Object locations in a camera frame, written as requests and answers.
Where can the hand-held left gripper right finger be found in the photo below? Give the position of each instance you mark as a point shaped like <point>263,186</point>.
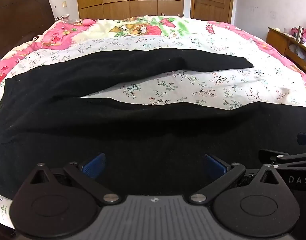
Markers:
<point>215,166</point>

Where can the metal bottle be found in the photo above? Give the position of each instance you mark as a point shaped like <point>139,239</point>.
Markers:
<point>299,33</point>

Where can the black pants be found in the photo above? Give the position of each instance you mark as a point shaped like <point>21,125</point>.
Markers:
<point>143,135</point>

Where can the wooden door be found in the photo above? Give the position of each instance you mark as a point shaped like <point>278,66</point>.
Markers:
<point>213,3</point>

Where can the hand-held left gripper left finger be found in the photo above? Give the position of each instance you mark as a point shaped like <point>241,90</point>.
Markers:
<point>94,166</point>

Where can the wooden cabinet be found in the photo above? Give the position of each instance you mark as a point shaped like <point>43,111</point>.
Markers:
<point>275,38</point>

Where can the white floral bed sheet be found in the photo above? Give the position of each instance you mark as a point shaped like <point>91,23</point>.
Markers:
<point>193,85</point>

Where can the dark wooden headboard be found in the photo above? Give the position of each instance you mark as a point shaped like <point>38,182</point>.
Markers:
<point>18,17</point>

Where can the wall socket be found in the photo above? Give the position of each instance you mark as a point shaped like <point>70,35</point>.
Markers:
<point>64,4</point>

